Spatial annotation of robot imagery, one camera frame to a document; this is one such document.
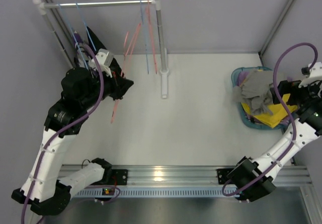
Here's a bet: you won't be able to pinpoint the blue wire hanger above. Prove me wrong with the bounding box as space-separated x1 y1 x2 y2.
75 2 97 51
140 0 149 74
58 4 89 69

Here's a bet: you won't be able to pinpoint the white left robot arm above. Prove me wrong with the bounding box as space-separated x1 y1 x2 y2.
12 67 134 216

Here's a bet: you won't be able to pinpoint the purple trousers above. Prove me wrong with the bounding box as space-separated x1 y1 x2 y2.
233 69 289 128

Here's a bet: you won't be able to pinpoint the yellow garment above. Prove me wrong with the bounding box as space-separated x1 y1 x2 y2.
236 92 289 128

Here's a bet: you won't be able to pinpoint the aluminium mounting rail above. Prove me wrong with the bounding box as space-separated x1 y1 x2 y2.
60 165 312 199

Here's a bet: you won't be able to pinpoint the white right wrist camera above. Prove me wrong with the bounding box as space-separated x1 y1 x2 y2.
299 62 322 88

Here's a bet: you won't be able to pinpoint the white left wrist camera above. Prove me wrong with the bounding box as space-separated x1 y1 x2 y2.
89 48 114 78

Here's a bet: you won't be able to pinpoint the purple white patterned garment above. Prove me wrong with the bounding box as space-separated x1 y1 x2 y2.
72 31 97 71

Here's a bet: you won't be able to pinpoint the grey beige garment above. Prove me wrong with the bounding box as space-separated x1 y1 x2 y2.
232 70 273 102

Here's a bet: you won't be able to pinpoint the white clothes rack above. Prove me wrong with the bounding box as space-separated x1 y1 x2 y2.
32 0 170 99

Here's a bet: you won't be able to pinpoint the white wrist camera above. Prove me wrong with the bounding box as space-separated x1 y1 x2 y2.
89 48 114 78
299 62 322 88

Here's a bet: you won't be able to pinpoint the pink wire hanger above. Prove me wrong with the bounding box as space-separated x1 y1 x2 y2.
110 22 142 124
146 2 158 74

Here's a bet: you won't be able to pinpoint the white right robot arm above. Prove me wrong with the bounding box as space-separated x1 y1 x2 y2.
222 81 321 202

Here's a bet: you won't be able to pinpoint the teal transparent plastic basin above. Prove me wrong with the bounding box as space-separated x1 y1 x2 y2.
231 66 289 130

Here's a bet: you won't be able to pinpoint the black garment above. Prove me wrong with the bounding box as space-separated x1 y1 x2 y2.
88 27 122 74

